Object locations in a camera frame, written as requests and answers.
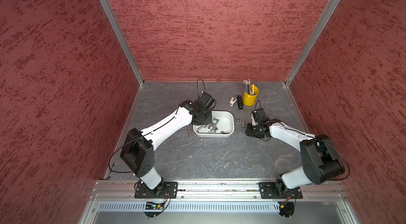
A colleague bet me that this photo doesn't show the white plastic storage box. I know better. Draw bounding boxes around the white plastic storage box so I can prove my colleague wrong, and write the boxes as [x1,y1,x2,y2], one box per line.
[193,111,235,138]

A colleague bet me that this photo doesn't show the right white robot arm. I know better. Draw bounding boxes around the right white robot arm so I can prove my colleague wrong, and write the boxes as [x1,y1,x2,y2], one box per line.
[245,120,345,197]

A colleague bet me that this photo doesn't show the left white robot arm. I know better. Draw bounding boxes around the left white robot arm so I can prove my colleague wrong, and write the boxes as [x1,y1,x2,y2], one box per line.
[120,96,216,191]

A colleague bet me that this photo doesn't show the chrome sockets in box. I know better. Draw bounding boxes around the chrome sockets in box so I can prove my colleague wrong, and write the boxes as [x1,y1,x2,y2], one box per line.
[193,118,232,135]

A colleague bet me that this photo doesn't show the yellow pencil cup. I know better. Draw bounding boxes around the yellow pencil cup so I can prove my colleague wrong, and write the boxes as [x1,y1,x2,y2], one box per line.
[242,85,259,106]

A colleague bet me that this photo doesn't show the white small stapler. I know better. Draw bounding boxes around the white small stapler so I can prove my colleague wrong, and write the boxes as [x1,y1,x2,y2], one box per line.
[229,97,237,106]

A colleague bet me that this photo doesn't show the pencils in cup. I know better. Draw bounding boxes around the pencils in cup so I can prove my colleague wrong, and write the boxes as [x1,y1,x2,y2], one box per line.
[243,79,255,96]

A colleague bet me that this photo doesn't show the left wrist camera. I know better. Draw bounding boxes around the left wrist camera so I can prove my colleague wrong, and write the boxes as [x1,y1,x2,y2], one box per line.
[196,92,217,110]

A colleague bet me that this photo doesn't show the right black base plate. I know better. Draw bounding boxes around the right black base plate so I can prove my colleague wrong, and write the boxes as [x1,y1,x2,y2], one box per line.
[258,182,303,200]

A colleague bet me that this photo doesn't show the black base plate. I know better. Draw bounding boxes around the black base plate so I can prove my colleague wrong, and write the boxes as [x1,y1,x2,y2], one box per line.
[134,181,178,200]
[258,182,303,200]

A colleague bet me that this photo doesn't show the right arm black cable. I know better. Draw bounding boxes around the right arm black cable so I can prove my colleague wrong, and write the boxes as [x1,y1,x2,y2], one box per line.
[253,99,351,181]

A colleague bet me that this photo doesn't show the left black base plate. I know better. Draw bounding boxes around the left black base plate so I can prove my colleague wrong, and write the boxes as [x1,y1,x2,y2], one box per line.
[134,181,178,200]

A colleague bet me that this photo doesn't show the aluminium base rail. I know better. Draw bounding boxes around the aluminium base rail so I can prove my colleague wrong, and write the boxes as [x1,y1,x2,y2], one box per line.
[80,179,359,224]

